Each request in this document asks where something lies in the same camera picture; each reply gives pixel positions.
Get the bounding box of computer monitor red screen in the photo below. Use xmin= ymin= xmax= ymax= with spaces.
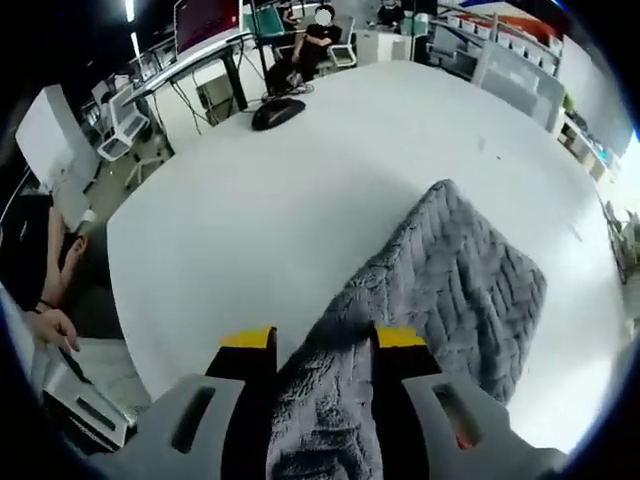
xmin=173 ymin=0 xmax=241 ymax=55

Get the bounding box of grey fluffy towel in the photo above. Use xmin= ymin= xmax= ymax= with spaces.
xmin=264 ymin=178 xmax=549 ymax=480

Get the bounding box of black round stand base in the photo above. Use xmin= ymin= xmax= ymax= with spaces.
xmin=251 ymin=98 xmax=307 ymax=132

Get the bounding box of low white cabinet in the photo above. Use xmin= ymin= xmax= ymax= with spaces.
xmin=357 ymin=27 xmax=416 ymax=64

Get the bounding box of grey mesh chair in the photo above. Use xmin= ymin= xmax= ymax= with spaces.
xmin=469 ymin=47 xmax=566 ymax=136

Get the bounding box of person's black shirt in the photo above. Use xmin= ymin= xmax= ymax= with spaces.
xmin=0 ymin=194 xmax=66 ymax=311

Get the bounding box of person's left hand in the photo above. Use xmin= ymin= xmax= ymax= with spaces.
xmin=35 ymin=310 xmax=82 ymax=352

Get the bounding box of low white shelf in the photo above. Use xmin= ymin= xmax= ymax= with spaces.
xmin=557 ymin=112 xmax=626 ymax=186

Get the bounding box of green chair back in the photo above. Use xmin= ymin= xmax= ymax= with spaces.
xmin=241 ymin=0 xmax=289 ymax=35

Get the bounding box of tall white cabinet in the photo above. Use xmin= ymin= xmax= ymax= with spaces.
xmin=14 ymin=83 xmax=101 ymax=234

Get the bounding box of white standing desk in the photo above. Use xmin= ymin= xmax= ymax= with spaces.
xmin=122 ymin=32 xmax=261 ymax=151

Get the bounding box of white mesh office chair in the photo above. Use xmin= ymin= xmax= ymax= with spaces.
xmin=94 ymin=87 xmax=169 ymax=191

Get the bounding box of shelf with white boxes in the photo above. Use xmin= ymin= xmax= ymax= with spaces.
xmin=434 ymin=4 xmax=564 ymax=76

